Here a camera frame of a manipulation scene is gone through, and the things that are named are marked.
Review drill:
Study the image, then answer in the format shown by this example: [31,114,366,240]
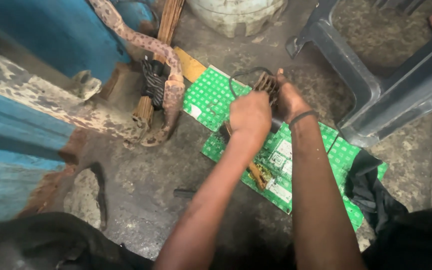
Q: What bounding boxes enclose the person's left hand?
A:
[229,90,273,138]

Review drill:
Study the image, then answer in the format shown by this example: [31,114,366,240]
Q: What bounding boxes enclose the person's right hand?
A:
[274,68,313,124]

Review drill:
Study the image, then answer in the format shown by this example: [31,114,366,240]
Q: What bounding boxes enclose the rusty finned metal part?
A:
[253,71,280,106]

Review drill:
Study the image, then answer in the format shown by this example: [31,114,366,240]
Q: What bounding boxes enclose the green patterned cardboard sheet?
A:
[182,65,388,232]

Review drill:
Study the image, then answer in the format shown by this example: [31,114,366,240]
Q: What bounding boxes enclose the black wrist band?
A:
[288,110,320,130]

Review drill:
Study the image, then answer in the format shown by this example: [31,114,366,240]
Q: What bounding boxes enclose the rusty yellow tool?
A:
[247,161,273,191]

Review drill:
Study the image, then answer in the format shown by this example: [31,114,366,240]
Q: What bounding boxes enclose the dirty white plastic bucket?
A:
[185,0,288,38]

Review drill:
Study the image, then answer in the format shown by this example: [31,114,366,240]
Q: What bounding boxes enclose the spotted brown curved pipe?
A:
[88,0,186,147]

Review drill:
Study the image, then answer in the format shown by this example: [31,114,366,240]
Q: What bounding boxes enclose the wooden plank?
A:
[132,0,185,128]

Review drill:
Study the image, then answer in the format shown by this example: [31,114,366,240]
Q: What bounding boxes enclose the black striped cloth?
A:
[140,58,168,111]

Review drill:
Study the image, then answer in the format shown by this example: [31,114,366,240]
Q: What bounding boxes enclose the small black rod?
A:
[173,188,197,199]

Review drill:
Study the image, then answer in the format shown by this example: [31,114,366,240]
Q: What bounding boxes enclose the dark grey plastic chair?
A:
[285,0,432,148]

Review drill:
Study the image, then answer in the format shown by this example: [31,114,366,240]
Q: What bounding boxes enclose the black cloth rag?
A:
[344,149,409,234]

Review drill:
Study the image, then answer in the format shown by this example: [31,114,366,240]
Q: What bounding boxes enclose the person's dark trousers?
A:
[0,205,432,270]

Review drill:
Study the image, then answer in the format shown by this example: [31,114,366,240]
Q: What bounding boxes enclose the black cable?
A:
[228,67,274,100]

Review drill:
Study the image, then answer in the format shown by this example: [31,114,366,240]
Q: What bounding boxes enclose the blue rusty metal frame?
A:
[0,0,157,226]

